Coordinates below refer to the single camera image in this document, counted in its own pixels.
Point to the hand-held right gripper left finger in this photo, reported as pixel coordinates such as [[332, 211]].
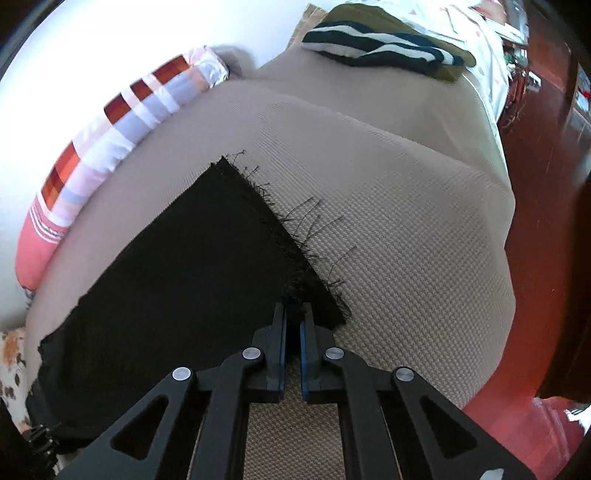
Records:
[[282, 369]]

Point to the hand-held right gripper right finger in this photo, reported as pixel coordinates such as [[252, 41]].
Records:
[[304, 364]]

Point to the beige textured bed cover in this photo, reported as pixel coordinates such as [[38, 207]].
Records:
[[392, 207]]

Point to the floral patterned cloth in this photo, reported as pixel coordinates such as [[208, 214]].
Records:
[[11, 355]]

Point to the pink orange checked pillow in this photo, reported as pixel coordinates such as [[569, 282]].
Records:
[[92, 152]]

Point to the black pants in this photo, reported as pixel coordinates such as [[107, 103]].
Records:
[[184, 277]]

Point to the white printed cloth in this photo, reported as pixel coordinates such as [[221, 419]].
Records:
[[485, 55]]

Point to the navy white striped garment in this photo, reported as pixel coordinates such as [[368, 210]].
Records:
[[369, 46]]

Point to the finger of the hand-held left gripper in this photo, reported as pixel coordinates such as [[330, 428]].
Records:
[[42, 438]]

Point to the olive green garment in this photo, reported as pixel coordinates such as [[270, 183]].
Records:
[[369, 14]]

